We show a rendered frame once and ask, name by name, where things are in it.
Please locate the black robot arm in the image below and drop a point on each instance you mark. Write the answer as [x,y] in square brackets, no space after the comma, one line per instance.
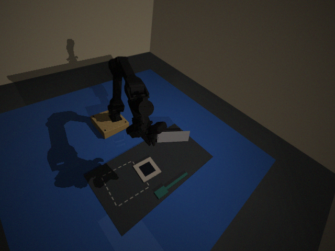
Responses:
[135,91]

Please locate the beige square tile with dark centre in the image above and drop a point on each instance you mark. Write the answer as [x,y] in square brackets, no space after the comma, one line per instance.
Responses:
[147,169]

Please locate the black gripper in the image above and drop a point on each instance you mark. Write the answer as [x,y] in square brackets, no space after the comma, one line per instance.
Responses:
[150,134]

